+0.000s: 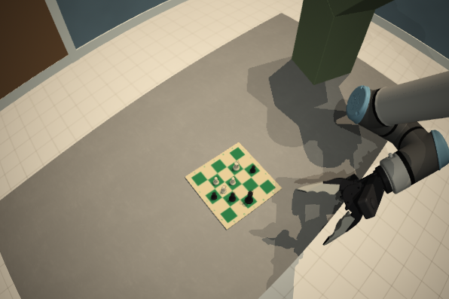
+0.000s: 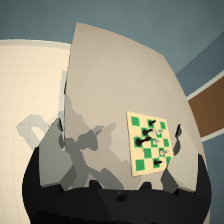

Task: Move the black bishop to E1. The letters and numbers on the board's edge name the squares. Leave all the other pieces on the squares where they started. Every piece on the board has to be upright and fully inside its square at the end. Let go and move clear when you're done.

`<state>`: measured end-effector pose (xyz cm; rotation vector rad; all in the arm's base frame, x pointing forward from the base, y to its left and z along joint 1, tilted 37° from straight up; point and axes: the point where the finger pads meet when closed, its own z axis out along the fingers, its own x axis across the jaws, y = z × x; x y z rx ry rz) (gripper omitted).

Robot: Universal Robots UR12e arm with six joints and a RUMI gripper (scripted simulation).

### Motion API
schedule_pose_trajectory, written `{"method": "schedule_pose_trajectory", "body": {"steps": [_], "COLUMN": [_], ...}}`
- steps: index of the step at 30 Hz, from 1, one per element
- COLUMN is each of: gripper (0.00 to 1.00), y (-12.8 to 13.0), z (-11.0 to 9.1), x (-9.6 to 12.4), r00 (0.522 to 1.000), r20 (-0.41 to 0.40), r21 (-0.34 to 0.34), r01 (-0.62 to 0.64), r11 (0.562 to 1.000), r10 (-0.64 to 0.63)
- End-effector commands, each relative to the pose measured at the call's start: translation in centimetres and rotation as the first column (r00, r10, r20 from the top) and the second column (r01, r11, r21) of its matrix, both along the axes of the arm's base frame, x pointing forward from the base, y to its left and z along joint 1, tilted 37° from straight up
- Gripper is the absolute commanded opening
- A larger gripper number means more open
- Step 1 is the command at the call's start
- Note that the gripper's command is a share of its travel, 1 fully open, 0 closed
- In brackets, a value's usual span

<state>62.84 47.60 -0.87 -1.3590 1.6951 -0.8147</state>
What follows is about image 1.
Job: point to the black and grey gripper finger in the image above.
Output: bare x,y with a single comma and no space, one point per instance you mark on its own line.
331,186
348,222

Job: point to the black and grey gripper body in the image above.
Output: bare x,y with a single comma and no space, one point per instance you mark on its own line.
352,193

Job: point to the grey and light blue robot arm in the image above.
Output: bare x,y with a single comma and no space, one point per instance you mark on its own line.
385,112

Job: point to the green and cream chessboard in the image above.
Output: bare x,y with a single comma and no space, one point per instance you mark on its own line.
260,183

